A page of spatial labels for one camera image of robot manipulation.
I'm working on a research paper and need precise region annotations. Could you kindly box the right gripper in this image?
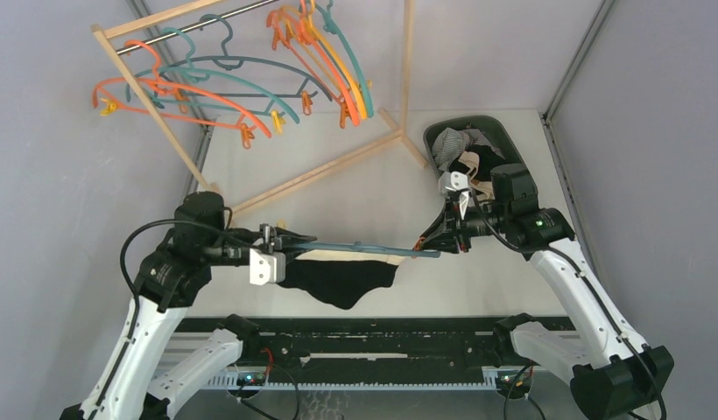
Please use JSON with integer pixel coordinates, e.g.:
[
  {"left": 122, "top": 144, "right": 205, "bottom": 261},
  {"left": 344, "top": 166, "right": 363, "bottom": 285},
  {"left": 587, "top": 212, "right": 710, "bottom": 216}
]
[{"left": 419, "top": 197, "right": 509, "bottom": 254}]

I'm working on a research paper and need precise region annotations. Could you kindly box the teal hanger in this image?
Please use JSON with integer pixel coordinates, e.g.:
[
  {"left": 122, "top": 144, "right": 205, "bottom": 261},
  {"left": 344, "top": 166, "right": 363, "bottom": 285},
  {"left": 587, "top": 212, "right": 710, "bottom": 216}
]
[
  {"left": 285, "top": 241, "right": 441, "bottom": 258},
  {"left": 311, "top": 1, "right": 375, "bottom": 118},
  {"left": 138, "top": 27, "right": 317, "bottom": 134}
]

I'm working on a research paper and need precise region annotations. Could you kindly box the slate blue clip hanger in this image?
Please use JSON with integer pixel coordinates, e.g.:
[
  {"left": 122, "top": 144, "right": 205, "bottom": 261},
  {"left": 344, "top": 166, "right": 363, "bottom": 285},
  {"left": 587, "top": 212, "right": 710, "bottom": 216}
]
[{"left": 144, "top": 14, "right": 335, "bottom": 116}]

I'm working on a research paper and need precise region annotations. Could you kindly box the teal hanger front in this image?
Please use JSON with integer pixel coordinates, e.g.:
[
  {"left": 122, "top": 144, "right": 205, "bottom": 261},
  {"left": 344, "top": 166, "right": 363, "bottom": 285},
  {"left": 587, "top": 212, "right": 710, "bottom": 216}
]
[{"left": 138, "top": 27, "right": 317, "bottom": 134}]

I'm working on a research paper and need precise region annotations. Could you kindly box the orange clip hanger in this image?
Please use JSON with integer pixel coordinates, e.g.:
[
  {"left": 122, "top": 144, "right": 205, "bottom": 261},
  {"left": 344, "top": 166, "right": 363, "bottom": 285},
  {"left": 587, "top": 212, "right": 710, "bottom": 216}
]
[{"left": 92, "top": 39, "right": 299, "bottom": 150}]

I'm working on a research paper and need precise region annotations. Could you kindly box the black underwear beige waistband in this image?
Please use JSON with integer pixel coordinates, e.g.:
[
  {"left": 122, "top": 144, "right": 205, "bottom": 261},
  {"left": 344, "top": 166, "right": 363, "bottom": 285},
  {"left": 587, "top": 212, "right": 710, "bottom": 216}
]
[{"left": 448, "top": 145, "right": 507, "bottom": 201}]

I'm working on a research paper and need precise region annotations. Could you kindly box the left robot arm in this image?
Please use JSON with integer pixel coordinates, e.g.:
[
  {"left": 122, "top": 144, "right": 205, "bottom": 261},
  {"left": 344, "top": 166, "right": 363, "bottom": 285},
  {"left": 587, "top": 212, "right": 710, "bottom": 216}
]
[{"left": 60, "top": 192, "right": 314, "bottom": 419}]

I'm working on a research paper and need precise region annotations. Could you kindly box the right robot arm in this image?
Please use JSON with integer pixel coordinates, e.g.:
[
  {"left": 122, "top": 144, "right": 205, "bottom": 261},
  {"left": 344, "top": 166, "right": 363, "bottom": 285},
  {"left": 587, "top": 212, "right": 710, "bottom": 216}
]
[{"left": 417, "top": 164, "right": 674, "bottom": 419}]

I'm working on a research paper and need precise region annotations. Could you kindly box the orange hanger on rack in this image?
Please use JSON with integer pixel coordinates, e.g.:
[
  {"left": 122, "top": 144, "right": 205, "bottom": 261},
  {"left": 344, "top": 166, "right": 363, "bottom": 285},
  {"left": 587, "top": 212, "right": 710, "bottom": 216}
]
[{"left": 266, "top": 1, "right": 368, "bottom": 128}]

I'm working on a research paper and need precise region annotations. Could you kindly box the teal hanger back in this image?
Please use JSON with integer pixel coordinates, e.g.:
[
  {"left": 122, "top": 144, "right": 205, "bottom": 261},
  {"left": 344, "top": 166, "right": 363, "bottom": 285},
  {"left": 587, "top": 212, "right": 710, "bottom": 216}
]
[{"left": 311, "top": 1, "right": 375, "bottom": 118}]

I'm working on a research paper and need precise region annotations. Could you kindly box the yellow hanger on rack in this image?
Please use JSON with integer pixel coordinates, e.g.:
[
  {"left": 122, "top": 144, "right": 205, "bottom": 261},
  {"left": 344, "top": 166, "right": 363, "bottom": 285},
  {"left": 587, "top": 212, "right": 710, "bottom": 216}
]
[{"left": 283, "top": 0, "right": 370, "bottom": 122}]

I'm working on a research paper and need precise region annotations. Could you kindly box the dark green laundry basket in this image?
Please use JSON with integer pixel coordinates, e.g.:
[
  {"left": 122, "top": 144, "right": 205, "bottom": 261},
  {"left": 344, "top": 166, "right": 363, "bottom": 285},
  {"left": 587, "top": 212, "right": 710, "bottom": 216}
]
[{"left": 423, "top": 115, "right": 539, "bottom": 206}]

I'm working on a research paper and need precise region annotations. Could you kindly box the wooden clothes rack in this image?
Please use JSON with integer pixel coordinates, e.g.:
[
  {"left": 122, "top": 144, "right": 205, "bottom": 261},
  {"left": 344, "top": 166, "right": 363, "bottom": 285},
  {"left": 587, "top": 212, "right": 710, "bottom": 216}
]
[{"left": 90, "top": 0, "right": 431, "bottom": 219}]

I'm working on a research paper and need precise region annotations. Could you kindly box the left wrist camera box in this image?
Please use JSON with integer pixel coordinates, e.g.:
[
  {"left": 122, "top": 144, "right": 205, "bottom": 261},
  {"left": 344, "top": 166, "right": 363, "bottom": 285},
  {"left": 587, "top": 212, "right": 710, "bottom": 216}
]
[{"left": 249, "top": 249, "right": 286, "bottom": 286}]

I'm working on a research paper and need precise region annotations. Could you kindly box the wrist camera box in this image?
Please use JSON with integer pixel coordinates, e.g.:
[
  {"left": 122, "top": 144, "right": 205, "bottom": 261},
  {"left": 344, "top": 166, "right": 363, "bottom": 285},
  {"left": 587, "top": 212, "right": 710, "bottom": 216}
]
[
  {"left": 438, "top": 171, "right": 469, "bottom": 196},
  {"left": 249, "top": 249, "right": 286, "bottom": 286}
]

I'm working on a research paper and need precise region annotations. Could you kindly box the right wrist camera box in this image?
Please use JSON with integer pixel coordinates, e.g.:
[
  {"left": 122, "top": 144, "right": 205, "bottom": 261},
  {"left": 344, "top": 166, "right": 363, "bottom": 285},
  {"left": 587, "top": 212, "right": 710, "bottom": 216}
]
[{"left": 438, "top": 171, "right": 469, "bottom": 196}]

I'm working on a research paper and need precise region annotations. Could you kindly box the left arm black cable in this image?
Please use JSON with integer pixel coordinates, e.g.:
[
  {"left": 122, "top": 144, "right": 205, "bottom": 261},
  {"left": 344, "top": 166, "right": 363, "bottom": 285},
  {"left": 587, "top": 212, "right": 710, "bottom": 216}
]
[{"left": 95, "top": 219, "right": 256, "bottom": 420}]

